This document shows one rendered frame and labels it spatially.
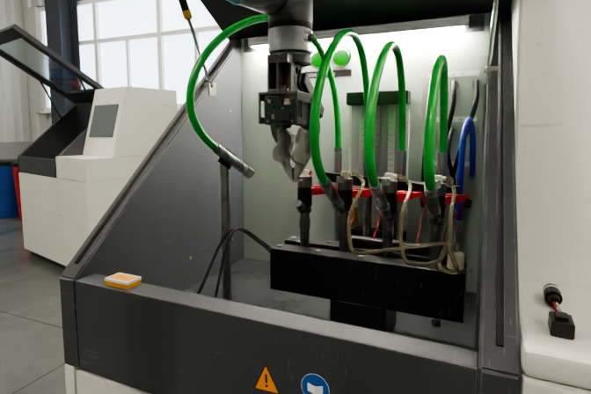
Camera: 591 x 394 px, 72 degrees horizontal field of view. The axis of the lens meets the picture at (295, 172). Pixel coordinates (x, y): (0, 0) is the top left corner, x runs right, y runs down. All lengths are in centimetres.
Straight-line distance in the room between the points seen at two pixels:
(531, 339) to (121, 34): 649
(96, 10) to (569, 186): 676
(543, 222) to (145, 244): 71
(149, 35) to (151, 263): 550
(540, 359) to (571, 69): 44
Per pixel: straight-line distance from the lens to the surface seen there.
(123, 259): 86
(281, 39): 69
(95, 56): 696
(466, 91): 99
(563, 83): 75
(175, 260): 97
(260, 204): 115
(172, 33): 602
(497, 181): 65
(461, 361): 52
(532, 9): 80
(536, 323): 57
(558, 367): 51
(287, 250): 77
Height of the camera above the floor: 120
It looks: 6 degrees down
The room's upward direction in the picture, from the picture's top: straight up
